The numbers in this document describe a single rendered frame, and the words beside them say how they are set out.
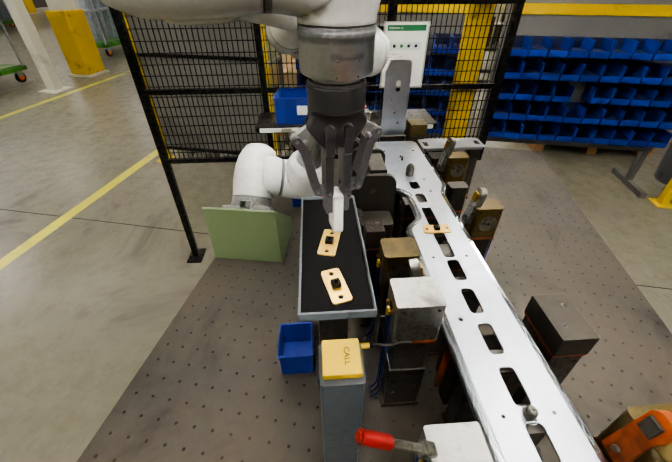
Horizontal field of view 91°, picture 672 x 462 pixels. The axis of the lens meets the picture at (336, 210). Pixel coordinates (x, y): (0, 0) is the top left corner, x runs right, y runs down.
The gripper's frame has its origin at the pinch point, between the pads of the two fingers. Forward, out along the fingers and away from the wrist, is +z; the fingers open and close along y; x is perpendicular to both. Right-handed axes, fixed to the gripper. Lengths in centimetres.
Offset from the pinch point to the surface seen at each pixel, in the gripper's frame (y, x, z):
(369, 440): -3.0, -24.9, 20.6
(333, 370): -5.2, -15.7, 17.6
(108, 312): -104, 118, 134
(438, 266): 32.6, 11.7, 33.7
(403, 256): 20.7, 10.7, 25.7
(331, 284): -0.8, 0.1, 17.2
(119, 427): -54, 10, 64
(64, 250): -147, 189, 135
